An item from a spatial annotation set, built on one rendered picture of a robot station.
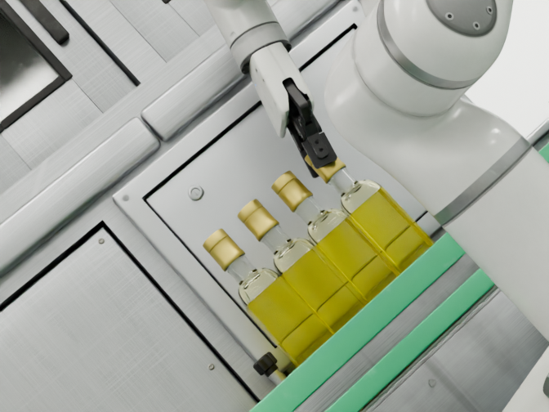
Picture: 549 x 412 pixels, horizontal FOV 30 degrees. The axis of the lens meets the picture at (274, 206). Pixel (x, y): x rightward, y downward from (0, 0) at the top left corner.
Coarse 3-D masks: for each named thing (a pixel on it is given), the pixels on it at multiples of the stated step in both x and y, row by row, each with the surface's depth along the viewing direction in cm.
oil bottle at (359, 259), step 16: (336, 208) 130; (320, 224) 128; (336, 224) 128; (352, 224) 128; (320, 240) 128; (336, 240) 128; (352, 240) 128; (368, 240) 128; (336, 256) 127; (352, 256) 127; (368, 256) 127; (384, 256) 128; (352, 272) 127; (368, 272) 127; (384, 272) 127; (400, 272) 127; (368, 288) 126; (384, 288) 126
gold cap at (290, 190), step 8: (280, 176) 131; (288, 176) 131; (280, 184) 130; (288, 184) 130; (296, 184) 130; (280, 192) 131; (288, 192) 130; (296, 192) 130; (304, 192) 130; (288, 200) 130; (296, 200) 130
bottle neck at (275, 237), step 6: (276, 228) 129; (270, 234) 129; (276, 234) 129; (282, 234) 129; (264, 240) 129; (270, 240) 129; (276, 240) 129; (282, 240) 129; (270, 246) 129; (276, 246) 129
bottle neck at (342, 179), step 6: (342, 168) 132; (336, 174) 131; (342, 174) 131; (348, 174) 132; (330, 180) 132; (336, 180) 131; (342, 180) 131; (348, 180) 131; (354, 180) 132; (336, 186) 132; (342, 186) 131; (348, 186) 131; (342, 192) 131
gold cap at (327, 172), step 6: (306, 156) 132; (336, 162) 131; (342, 162) 132; (324, 168) 131; (330, 168) 131; (336, 168) 131; (318, 174) 133; (324, 174) 132; (330, 174) 131; (324, 180) 132
